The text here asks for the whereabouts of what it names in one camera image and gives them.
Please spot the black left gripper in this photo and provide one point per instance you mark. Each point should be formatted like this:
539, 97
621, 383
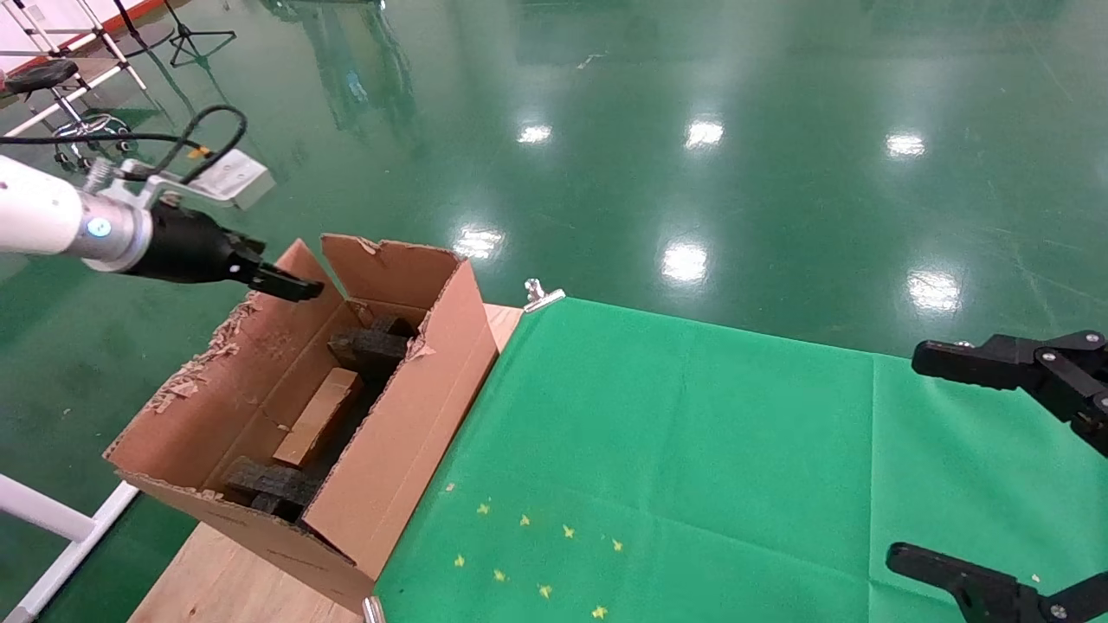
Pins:
186, 251

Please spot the large open cardboard carton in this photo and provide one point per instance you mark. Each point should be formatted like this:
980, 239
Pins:
415, 415

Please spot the black round-base stand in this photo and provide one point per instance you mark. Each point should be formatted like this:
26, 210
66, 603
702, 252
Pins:
143, 39

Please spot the green table cloth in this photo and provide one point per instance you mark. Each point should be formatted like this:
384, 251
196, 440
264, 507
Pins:
736, 476

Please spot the white metal rack frame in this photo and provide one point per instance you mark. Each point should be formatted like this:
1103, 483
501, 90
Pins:
95, 30

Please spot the black round stool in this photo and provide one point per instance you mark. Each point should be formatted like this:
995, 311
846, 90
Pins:
39, 76

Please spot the black foam block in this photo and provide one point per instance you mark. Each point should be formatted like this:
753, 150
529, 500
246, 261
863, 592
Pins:
273, 484
372, 346

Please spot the white tube table frame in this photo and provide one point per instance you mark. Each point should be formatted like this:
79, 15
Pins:
35, 510

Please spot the black tripod stand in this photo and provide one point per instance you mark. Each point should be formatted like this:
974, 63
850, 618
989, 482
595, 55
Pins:
186, 39

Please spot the small taped cardboard box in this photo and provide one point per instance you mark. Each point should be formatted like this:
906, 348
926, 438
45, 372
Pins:
316, 420

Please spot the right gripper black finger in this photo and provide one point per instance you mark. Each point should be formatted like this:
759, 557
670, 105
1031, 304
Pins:
978, 588
1013, 362

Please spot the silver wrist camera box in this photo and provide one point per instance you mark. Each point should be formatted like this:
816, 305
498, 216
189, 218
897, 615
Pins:
229, 177

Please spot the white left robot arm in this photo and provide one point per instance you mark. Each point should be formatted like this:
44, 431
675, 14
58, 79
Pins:
43, 212

